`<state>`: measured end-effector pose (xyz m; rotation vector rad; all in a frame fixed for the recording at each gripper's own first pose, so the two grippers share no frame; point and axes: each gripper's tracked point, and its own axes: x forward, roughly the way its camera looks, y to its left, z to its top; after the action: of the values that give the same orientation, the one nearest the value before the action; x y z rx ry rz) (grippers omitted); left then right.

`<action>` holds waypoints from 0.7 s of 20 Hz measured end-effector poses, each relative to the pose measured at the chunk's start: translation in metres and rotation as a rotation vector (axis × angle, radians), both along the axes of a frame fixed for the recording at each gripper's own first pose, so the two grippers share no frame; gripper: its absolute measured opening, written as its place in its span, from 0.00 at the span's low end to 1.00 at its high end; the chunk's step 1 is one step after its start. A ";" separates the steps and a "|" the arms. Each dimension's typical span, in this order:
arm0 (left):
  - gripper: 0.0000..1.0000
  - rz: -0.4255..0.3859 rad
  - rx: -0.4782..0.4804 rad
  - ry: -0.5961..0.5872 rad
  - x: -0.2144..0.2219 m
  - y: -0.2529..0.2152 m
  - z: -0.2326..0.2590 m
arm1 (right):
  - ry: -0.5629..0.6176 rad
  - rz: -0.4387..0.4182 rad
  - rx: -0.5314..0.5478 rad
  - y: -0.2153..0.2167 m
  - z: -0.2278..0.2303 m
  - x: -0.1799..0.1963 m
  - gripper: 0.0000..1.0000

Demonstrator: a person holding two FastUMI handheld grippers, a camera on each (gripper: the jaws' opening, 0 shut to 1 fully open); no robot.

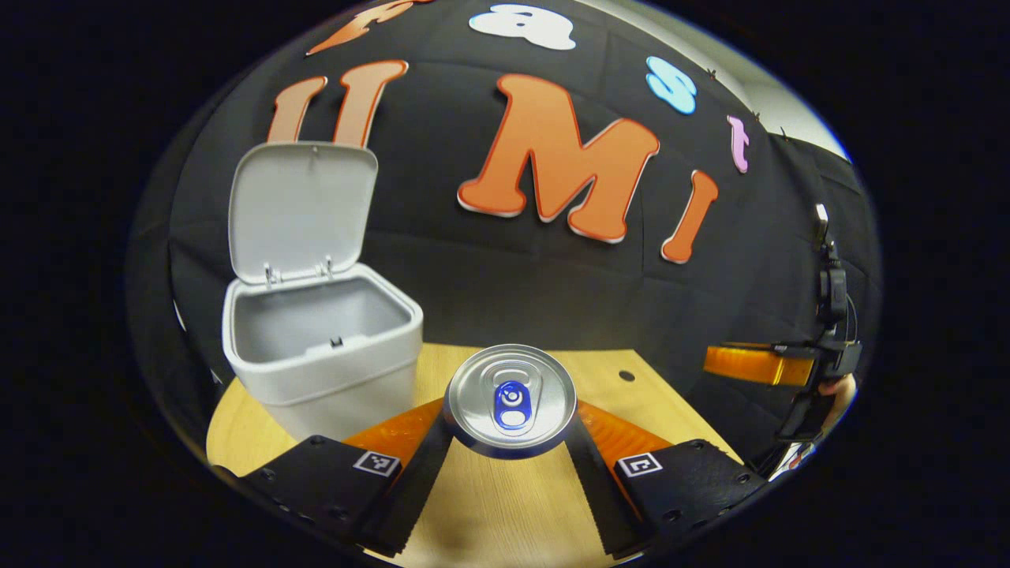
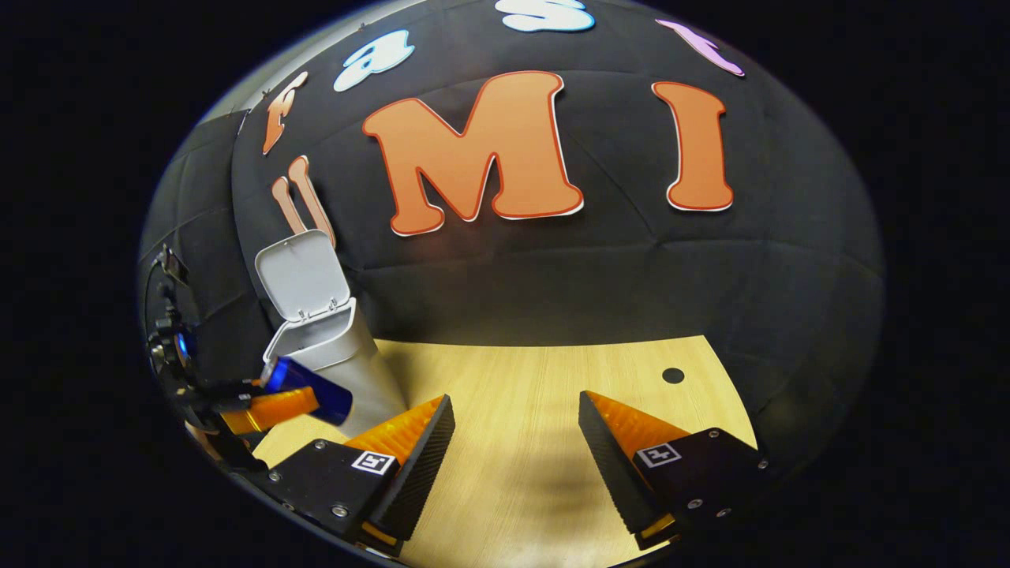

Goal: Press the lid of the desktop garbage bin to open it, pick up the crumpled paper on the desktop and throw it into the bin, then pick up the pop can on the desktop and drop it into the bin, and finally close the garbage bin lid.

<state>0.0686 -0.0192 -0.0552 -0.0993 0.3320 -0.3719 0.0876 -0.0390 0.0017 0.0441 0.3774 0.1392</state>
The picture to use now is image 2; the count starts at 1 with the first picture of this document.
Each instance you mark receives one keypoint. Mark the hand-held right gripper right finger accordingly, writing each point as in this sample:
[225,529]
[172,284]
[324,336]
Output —
[611,473]

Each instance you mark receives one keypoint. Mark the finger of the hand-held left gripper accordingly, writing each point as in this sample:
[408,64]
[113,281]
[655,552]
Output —
[229,392]
[272,410]

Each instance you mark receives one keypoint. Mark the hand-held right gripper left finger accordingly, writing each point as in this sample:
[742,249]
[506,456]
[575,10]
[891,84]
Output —
[418,473]

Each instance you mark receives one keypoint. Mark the blue pop can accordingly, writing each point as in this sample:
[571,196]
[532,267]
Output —
[308,383]

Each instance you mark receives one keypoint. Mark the white desktop garbage bin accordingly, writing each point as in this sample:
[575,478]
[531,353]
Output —
[300,276]

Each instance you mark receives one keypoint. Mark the wooden desktop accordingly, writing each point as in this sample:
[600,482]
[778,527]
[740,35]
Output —
[513,410]

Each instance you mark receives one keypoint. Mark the black round desk grommet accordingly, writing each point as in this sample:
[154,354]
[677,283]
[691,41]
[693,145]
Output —
[673,375]

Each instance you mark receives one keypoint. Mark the black backdrop cloth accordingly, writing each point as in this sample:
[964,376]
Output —
[631,276]

